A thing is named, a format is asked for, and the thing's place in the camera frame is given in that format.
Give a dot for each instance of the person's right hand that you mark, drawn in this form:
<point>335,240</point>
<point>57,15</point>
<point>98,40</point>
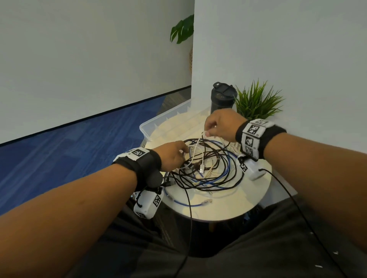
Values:
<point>226,123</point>

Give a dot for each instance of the round white table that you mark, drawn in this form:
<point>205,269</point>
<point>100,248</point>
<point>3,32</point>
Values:
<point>238,203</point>

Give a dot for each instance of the large leafy green plant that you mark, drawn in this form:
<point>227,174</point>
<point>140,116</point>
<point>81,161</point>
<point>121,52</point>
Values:
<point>183,28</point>

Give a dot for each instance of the black marker wristband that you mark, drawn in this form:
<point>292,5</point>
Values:
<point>272,134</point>
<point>146,169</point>

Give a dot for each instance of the person's right forearm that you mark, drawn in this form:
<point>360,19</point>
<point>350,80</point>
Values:
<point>324,177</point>

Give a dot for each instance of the person's left forearm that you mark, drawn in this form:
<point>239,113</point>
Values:
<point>66,217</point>

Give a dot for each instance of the person's dark trousers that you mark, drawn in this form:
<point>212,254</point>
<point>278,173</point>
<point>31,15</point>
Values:
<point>258,252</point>

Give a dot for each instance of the person's left hand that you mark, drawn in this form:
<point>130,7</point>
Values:
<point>172,154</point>

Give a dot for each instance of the clear plastic storage bin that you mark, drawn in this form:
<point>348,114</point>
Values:
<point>160,120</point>

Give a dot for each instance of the small potted grass plant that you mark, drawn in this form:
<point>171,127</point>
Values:
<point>255,103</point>

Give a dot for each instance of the black tumbler with lid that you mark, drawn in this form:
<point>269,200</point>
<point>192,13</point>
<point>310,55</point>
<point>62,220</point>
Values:
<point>222,97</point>

